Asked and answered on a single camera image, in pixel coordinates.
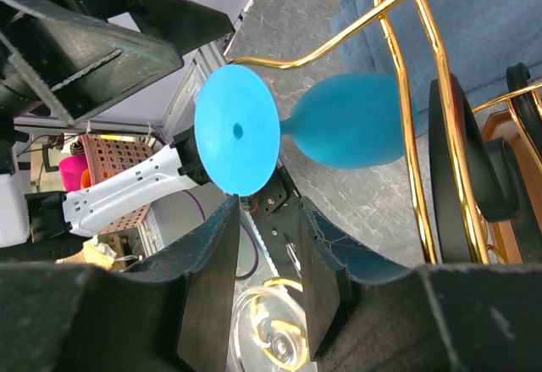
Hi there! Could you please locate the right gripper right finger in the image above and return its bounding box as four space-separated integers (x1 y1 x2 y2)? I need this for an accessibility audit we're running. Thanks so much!
1 198 541 371

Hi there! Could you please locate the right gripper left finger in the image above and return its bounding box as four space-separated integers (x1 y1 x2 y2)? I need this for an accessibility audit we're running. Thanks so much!
1 0 233 125

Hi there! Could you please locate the blue wine glass front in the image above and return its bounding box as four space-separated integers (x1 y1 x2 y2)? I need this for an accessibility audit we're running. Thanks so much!
194 64 404 197

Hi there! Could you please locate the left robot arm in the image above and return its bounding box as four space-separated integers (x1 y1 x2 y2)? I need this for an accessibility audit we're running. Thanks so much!
29 127 210 243

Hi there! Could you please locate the clear wine glass middle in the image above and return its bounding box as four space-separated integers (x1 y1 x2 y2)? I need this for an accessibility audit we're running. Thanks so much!
227 277 317 371

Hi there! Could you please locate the pink perforated basket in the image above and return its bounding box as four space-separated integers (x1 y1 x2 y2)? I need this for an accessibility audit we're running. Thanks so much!
79 135 153 235

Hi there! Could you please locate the magenta cup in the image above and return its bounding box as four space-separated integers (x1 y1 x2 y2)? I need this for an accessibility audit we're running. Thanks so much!
58 154 88 192

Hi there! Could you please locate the folded blue cloth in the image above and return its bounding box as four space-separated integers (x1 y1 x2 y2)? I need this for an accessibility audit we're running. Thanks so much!
331 0 541 136

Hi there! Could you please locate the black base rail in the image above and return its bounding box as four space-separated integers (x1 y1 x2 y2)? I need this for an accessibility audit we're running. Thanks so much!
241 162 301 279

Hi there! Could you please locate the gold wire wine glass rack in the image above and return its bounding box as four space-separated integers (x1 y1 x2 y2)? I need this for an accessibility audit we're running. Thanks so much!
230 0 541 267

